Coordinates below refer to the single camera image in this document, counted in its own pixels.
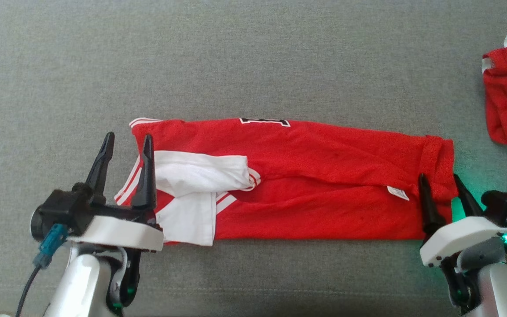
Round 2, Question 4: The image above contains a grey sofa seat cushion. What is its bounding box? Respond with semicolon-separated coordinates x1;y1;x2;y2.
0;0;507;317

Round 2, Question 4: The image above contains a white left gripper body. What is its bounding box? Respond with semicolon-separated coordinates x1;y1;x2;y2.
66;204;165;253

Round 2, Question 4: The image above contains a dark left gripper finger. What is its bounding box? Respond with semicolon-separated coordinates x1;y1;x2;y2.
131;134;158;211
85;132;116;206

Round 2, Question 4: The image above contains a red jersey with white sleeves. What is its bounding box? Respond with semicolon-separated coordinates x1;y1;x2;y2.
114;117;459;246

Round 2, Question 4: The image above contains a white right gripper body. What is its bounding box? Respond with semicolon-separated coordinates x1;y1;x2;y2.
419;215;507;269

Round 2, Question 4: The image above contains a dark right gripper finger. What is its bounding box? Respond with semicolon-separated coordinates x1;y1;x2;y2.
418;173;447;237
452;174;485;217

